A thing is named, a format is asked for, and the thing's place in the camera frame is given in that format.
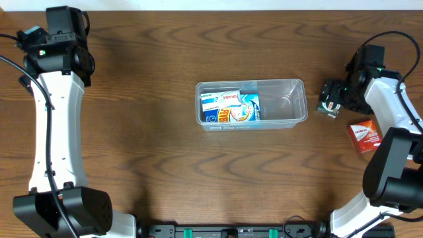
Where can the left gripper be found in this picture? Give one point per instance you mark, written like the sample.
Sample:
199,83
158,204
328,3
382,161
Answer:
61,38

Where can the white Panadol box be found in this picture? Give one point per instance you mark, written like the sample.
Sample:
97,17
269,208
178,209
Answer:
219,100

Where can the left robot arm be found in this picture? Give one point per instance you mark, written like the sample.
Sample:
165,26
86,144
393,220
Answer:
57,69

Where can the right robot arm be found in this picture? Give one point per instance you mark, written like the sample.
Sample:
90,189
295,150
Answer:
389,188

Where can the blue Kool Fever box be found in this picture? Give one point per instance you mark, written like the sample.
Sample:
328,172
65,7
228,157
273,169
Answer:
249,110

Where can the green Zam-Buk box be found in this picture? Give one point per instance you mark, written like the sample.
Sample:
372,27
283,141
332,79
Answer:
331,109

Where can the clear plastic container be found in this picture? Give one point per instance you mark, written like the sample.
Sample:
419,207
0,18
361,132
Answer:
282,103

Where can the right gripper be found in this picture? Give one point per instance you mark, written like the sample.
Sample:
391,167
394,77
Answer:
334,95

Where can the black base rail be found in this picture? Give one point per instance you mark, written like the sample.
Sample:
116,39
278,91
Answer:
290,230

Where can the red medicine box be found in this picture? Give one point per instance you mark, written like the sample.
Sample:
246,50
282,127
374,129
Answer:
365,136

